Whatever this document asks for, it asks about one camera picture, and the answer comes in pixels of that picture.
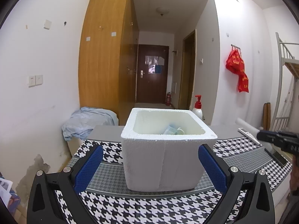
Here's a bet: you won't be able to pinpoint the white remote control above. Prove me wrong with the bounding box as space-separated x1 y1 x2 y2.
238 128 261 146

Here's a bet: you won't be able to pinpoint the black smartphone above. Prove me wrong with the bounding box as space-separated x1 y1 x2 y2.
265 149 288 167

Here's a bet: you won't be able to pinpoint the houndstooth table cloth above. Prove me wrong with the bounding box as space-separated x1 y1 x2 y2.
68 125 292 223

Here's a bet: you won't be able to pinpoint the light blue crumpled cloth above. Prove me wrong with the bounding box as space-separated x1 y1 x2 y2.
62 107 119 141

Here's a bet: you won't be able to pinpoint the white styrofoam box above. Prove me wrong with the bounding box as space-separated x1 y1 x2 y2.
121 108 217 192

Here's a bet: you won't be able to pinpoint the white lotion pump bottle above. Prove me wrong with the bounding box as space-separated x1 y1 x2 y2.
192 95 203 120

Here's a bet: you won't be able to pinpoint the metal bunk bed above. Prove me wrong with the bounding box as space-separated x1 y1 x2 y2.
270 32 298 131

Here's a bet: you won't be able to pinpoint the red hanging plastic bags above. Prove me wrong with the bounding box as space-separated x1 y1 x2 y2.
226 48 249 93

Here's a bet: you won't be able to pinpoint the red fire extinguisher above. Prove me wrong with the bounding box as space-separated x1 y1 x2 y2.
165 92 171 106

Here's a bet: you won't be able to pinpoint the dark brown entrance door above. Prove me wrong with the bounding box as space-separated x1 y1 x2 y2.
136 45 169 104

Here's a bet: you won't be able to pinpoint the wooden wardrobe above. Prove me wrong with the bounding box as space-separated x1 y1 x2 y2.
78 0 139 125

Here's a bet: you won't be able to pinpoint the ceiling lamp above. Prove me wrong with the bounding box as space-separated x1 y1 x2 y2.
156 7 170 17

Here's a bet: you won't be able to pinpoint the wooden boards against wall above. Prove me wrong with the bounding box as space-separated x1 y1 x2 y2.
262 103 271 130

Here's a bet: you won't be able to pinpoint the white wall socket pair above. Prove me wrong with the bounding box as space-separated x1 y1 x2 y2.
27 75 44 88

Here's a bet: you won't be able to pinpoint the side doorway wooden frame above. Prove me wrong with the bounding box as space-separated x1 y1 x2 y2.
178 30 196 110

